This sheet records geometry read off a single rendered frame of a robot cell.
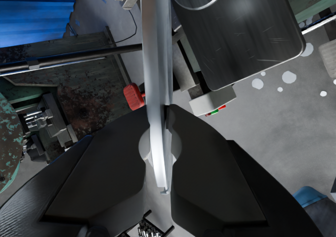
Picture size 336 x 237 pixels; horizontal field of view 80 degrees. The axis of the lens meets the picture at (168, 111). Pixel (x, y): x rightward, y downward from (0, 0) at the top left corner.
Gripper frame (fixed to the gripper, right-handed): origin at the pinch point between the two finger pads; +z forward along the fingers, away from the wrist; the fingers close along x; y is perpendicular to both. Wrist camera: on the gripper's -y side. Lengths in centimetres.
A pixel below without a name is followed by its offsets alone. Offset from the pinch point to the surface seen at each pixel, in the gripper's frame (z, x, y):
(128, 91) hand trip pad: 38.3, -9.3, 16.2
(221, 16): 18.8, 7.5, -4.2
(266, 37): 14.2, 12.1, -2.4
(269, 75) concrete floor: 85, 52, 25
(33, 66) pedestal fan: 77, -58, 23
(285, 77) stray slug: 23.3, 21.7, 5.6
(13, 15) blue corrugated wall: 204, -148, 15
